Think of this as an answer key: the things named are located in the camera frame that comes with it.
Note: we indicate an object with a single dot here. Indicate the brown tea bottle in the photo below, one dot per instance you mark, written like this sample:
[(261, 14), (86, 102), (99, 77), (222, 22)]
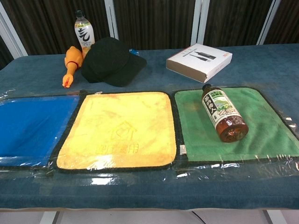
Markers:
[(222, 112)]

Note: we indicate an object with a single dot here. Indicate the orange rubber chicken toy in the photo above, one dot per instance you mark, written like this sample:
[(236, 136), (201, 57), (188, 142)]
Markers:
[(73, 59)]

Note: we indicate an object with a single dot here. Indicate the white partition frame post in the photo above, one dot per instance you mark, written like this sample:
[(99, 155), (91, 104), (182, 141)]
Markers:
[(111, 18), (11, 35), (269, 21), (201, 21)]

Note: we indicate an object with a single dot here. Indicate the blue table cover cloth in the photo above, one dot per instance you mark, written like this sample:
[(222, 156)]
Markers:
[(149, 196)]

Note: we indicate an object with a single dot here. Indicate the clear white-label drink bottle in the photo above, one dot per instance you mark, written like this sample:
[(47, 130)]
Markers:
[(84, 32)]

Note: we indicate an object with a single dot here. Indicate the white table leg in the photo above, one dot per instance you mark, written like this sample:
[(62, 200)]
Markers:
[(272, 217), (47, 217)]

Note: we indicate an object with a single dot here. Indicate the green cloth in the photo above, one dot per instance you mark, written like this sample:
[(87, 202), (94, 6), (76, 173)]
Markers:
[(268, 130)]

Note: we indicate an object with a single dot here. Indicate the small blue packet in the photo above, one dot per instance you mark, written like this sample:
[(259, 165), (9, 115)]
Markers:
[(133, 52)]

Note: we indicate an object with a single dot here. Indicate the yellow cloth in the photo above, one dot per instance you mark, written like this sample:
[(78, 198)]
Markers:
[(116, 128)]

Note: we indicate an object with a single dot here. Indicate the black baseball cap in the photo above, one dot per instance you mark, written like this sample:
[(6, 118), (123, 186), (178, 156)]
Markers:
[(112, 63)]

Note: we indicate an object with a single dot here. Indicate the clear plastic sheet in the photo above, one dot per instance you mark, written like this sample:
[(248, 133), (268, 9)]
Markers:
[(140, 175)]

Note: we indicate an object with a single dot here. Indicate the white cardboard box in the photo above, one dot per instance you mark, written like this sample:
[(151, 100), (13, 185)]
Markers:
[(198, 60)]

